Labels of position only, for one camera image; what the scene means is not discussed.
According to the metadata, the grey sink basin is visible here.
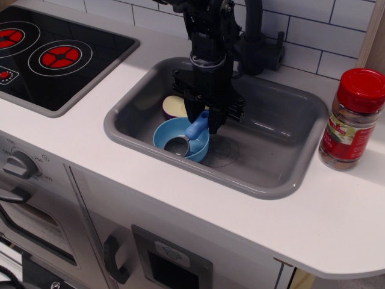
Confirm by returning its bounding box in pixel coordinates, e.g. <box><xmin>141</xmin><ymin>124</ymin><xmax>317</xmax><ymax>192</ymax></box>
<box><xmin>104</xmin><ymin>57</ymin><xmax>328</xmax><ymax>199</ymax></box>

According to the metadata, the toy eggplant slice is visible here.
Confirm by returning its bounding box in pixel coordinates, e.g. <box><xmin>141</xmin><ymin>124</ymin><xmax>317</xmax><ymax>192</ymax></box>
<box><xmin>162</xmin><ymin>95</ymin><xmax>211</xmax><ymax>118</ymax></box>

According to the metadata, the wooden side post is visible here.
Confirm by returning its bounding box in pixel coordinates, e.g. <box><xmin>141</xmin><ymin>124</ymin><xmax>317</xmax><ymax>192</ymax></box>
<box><xmin>356</xmin><ymin>0</ymin><xmax>384</xmax><ymax>74</ymax></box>

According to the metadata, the grey oven door handle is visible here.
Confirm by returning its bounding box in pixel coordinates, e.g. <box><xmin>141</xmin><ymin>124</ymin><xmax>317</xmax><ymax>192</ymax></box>
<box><xmin>1</xmin><ymin>187</ymin><xmax>31</xmax><ymax>204</ymax></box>

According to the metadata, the toy oven door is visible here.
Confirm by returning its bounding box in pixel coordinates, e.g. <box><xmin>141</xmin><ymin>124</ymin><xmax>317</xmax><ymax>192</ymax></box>
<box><xmin>1</xmin><ymin>173</ymin><xmax>108</xmax><ymax>288</ymax></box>

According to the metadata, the black toy stovetop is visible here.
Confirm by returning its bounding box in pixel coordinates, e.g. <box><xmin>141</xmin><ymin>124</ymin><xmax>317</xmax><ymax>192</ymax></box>
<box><xmin>1</xmin><ymin>5</ymin><xmax>140</xmax><ymax>118</ymax></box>

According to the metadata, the red lid spice jar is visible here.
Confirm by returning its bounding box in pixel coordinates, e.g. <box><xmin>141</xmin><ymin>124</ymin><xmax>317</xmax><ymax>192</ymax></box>
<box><xmin>318</xmin><ymin>68</ymin><xmax>384</xmax><ymax>171</ymax></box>

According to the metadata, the grey oven knob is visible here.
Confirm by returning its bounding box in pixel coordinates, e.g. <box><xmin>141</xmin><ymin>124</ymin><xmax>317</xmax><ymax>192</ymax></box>
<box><xmin>2</xmin><ymin>151</ymin><xmax>39</xmax><ymax>179</ymax></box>

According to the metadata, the black cable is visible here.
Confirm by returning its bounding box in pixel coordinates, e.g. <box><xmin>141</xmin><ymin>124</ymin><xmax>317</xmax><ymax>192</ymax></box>
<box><xmin>0</xmin><ymin>264</ymin><xmax>23</xmax><ymax>289</ymax></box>

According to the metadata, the grey dispenser panel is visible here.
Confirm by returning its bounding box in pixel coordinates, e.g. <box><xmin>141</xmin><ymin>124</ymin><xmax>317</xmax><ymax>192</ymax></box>
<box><xmin>131</xmin><ymin>225</ymin><xmax>214</xmax><ymax>289</ymax></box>

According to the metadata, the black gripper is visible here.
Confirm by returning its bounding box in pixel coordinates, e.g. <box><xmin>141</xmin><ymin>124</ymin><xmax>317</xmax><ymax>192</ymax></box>
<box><xmin>171</xmin><ymin>61</ymin><xmax>245</xmax><ymax>134</ymax></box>

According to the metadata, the blue handled measuring spoon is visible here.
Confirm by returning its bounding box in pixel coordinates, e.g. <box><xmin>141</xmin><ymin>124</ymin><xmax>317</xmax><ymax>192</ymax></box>
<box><xmin>164</xmin><ymin>110</ymin><xmax>209</xmax><ymax>157</ymax></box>

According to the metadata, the dark cabinet door handle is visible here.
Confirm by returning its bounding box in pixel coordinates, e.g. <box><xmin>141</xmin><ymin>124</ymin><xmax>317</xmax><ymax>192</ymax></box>
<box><xmin>103</xmin><ymin>235</ymin><xmax>130</xmax><ymax>285</ymax></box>

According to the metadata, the dark grey faucet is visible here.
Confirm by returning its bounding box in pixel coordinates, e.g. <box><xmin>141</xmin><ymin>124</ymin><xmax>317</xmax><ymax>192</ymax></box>
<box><xmin>235</xmin><ymin>0</ymin><xmax>285</xmax><ymax>76</ymax></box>

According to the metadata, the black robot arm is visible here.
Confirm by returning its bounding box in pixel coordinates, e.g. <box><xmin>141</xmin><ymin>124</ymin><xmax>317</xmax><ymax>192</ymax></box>
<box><xmin>161</xmin><ymin>1</ymin><xmax>245</xmax><ymax>134</ymax></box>

